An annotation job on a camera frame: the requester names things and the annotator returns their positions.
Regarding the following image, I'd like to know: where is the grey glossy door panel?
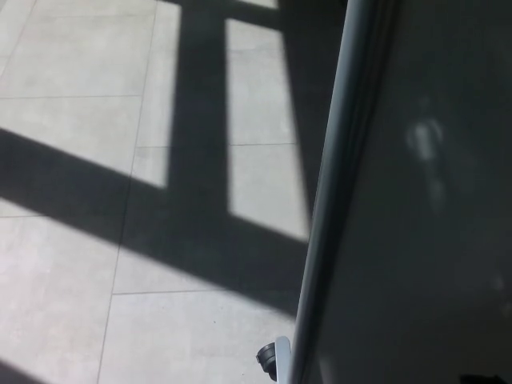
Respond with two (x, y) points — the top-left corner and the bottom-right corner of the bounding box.
(286, 0), (512, 384)

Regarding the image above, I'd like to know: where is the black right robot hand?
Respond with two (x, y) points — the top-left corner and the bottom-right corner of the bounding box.
(458, 373), (506, 384)

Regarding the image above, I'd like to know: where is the black caster wheel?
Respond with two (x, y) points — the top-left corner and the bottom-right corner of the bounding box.
(255, 342), (278, 382)

